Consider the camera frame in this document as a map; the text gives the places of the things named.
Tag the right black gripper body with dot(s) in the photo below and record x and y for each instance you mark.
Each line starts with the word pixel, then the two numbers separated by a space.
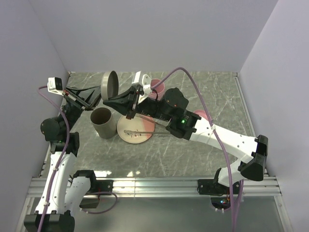
pixel 149 107

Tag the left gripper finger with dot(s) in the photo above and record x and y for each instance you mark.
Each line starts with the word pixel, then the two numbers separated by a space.
pixel 85 92
pixel 93 96

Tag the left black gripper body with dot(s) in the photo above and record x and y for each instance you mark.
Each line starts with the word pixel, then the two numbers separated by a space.
pixel 74 106

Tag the grey cylindrical container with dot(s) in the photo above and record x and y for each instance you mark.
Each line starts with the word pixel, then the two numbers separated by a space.
pixel 103 123

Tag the pink cylindrical container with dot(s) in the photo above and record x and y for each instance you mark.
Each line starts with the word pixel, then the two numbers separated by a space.
pixel 159 91

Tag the metal tongs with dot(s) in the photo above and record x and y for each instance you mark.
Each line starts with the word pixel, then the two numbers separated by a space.
pixel 142 125

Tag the grey round lid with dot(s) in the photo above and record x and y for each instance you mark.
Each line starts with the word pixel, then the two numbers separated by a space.
pixel 109 86

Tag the pink round lid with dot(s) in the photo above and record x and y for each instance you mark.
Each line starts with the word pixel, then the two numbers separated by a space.
pixel 201 113

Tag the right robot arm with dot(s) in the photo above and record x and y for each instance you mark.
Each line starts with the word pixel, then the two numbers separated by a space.
pixel 251 152

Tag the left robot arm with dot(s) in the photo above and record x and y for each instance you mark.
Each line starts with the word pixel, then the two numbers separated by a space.
pixel 61 197

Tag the pink and cream plate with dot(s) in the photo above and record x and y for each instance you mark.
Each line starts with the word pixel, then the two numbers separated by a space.
pixel 128 138

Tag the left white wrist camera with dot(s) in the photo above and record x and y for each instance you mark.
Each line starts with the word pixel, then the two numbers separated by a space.
pixel 54 85

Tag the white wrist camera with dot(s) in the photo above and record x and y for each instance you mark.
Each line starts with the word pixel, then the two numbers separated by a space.
pixel 142 83
pixel 54 85

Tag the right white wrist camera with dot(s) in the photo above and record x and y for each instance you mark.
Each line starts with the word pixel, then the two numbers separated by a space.
pixel 142 83

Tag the aluminium rail frame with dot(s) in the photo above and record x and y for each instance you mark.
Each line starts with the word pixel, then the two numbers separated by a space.
pixel 155 182

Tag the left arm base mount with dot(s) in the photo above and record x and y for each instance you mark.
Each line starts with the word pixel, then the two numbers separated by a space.
pixel 92 197

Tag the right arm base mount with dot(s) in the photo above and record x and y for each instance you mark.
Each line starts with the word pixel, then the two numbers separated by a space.
pixel 220 194

